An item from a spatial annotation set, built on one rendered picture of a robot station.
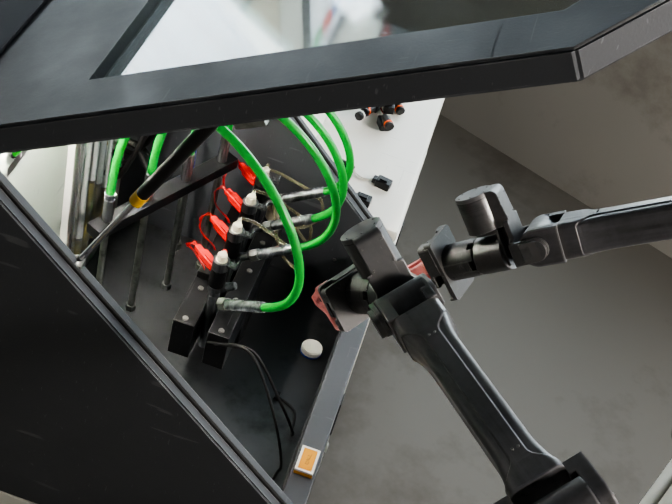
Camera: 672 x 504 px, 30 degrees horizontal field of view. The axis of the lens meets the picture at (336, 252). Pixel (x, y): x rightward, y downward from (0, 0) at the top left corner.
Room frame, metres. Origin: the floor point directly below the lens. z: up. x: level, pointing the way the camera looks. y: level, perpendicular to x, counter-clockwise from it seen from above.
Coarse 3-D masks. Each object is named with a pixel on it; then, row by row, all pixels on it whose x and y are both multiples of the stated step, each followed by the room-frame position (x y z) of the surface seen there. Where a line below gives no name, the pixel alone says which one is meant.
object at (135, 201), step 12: (192, 132) 1.16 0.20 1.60; (204, 132) 1.15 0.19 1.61; (180, 144) 1.16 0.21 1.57; (192, 144) 1.15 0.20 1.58; (180, 156) 1.15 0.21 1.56; (168, 168) 1.15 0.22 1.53; (156, 180) 1.16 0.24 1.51; (144, 192) 1.16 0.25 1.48; (132, 204) 1.16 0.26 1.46; (120, 216) 1.17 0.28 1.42; (108, 228) 1.17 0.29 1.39; (96, 240) 1.17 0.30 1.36; (84, 252) 1.17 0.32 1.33; (84, 264) 1.18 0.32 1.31
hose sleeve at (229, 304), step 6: (228, 300) 1.37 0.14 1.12; (234, 300) 1.37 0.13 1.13; (240, 300) 1.37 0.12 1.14; (246, 300) 1.36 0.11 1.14; (228, 306) 1.36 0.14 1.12; (234, 306) 1.36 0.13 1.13; (240, 306) 1.36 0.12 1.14; (246, 306) 1.35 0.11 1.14; (252, 306) 1.35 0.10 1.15; (258, 306) 1.34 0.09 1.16; (252, 312) 1.35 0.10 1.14; (258, 312) 1.34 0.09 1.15; (264, 312) 1.35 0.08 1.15
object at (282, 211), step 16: (224, 128) 1.41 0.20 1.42; (240, 144) 1.39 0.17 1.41; (112, 160) 1.49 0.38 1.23; (256, 160) 1.38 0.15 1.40; (112, 176) 1.49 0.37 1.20; (112, 192) 1.49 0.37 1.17; (272, 192) 1.36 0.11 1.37; (288, 224) 1.34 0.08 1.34; (272, 304) 1.34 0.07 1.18; (288, 304) 1.32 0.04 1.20
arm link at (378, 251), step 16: (368, 224) 1.19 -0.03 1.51; (352, 240) 1.16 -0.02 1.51; (368, 240) 1.15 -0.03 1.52; (384, 240) 1.16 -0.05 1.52; (352, 256) 1.16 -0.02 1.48; (368, 256) 1.14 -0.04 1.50; (384, 256) 1.15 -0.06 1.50; (400, 256) 1.18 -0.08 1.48; (368, 272) 1.15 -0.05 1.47; (384, 272) 1.14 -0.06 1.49; (400, 272) 1.15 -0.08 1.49; (384, 288) 1.13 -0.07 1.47; (432, 288) 1.11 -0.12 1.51; (384, 320) 1.08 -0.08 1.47; (384, 336) 1.07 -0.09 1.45
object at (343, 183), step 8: (312, 120) 1.63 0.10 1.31; (320, 128) 1.63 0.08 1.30; (320, 136) 1.63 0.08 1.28; (328, 136) 1.63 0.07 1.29; (328, 144) 1.63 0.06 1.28; (336, 152) 1.63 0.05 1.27; (192, 160) 1.64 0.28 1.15; (336, 160) 1.63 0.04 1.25; (184, 168) 1.64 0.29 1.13; (192, 168) 1.65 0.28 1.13; (344, 168) 1.63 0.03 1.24; (184, 176) 1.64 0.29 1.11; (344, 176) 1.63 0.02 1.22; (344, 184) 1.63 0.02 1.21; (344, 192) 1.63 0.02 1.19; (344, 200) 1.63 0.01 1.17; (328, 208) 1.64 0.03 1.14; (296, 216) 1.64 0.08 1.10; (304, 216) 1.63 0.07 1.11; (312, 216) 1.63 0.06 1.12; (320, 216) 1.63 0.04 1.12; (328, 216) 1.63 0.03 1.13; (264, 224) 1.64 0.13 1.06; (272, 224) 1.63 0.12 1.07; (280, 224) 1.63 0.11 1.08; (296, 224) 1.63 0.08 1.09; (304, 224) 1.63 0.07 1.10; (264, 232) 1.63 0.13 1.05
